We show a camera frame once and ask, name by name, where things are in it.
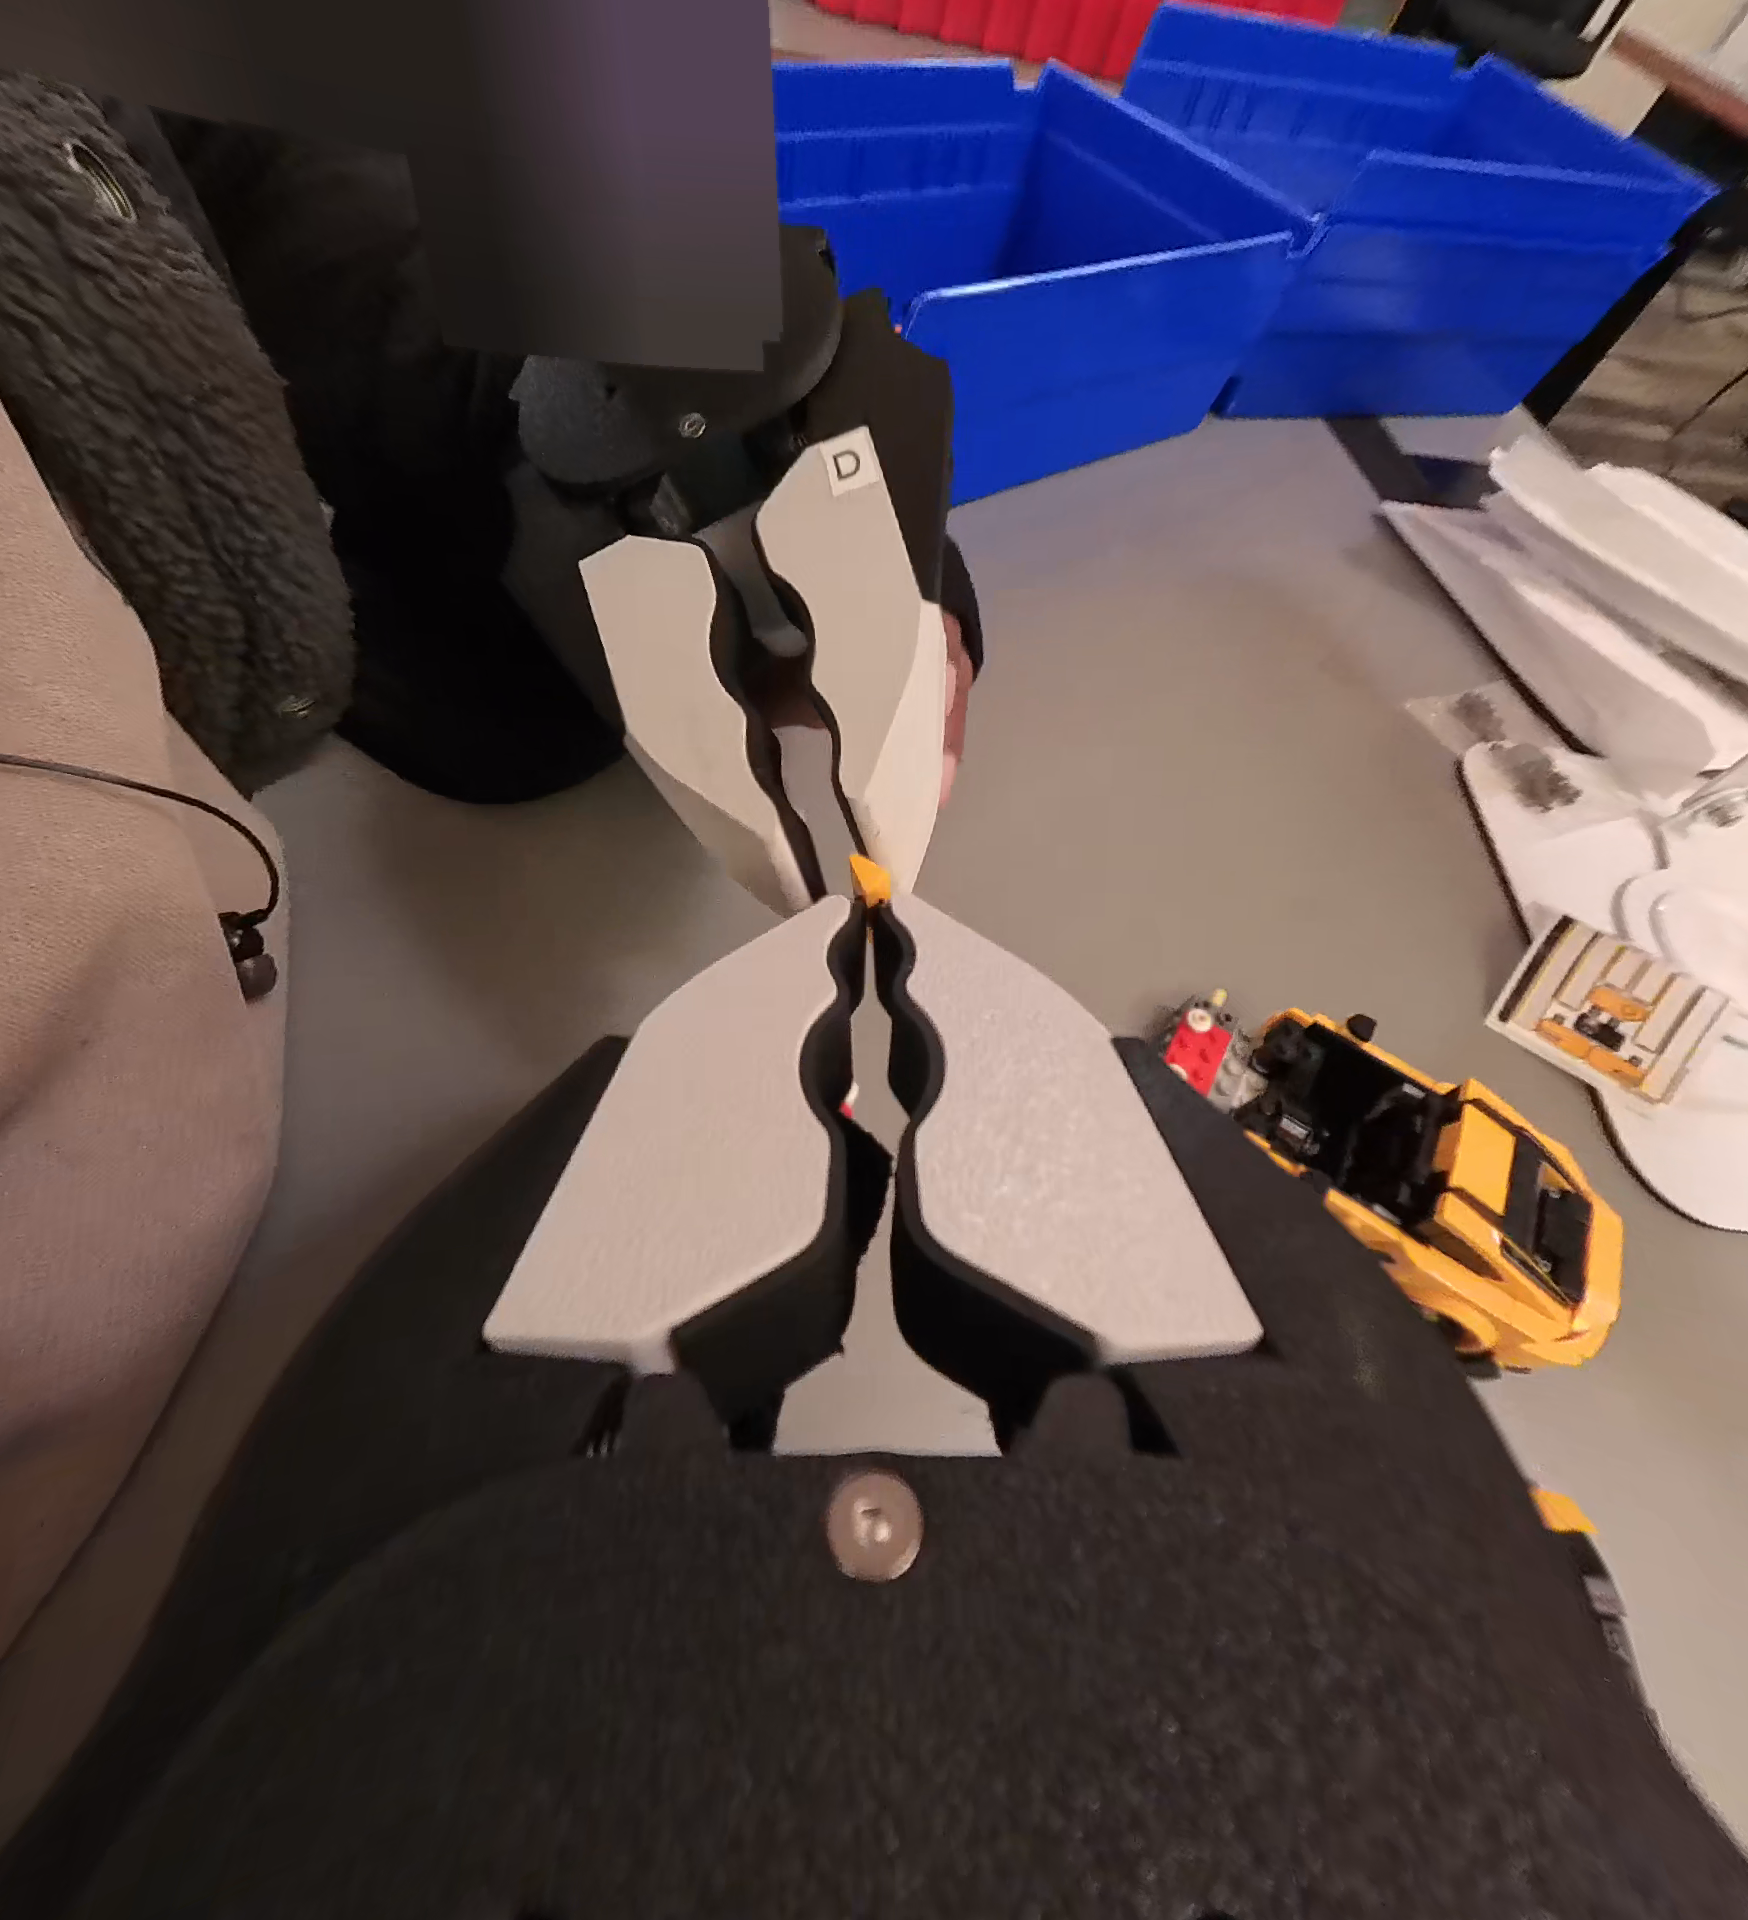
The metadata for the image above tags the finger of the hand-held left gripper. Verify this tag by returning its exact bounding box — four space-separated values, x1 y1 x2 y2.
577 538 831 920
753 427 954 903

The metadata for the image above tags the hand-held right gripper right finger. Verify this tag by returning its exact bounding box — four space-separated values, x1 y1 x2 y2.
872 901 1266 1445

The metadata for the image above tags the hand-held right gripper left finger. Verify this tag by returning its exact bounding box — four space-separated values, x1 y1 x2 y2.
481 896 881 1431

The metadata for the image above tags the orange and red lego assembly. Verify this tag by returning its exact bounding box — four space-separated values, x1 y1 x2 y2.
836 852 897 1124

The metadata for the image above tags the orange lego frame piece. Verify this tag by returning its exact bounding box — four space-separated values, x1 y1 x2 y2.
1526 1486 1633 1666

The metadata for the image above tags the yellow lego car model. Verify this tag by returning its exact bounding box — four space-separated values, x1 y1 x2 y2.
1160 990 1625 1375

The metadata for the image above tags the lego sticker sheet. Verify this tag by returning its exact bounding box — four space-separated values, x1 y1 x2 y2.
1485 915 1734 1109

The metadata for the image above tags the red plastic bin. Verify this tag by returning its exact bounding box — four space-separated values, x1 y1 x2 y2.
851 0 1346 54

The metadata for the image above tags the person's beige sweater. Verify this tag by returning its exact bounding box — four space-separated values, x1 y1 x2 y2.
0 276 291 1726

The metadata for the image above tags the clear bag of black parts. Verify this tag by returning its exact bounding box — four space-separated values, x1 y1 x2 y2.
1405 684 1597 821

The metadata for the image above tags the white book stand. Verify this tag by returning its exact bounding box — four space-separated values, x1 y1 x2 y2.
1458 698 1748 1240

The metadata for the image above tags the white paper bag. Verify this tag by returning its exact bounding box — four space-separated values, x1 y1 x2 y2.
1376 502 1748 774
1488 435 1748 707

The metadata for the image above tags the black office chair back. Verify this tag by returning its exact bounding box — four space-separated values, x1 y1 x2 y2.
1444 0 1633 81

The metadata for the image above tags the wooden office desk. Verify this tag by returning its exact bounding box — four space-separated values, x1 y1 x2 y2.
1609 27 1748 182

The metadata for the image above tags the black wired earbud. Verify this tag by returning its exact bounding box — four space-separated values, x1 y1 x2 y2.
0 746 284 1004

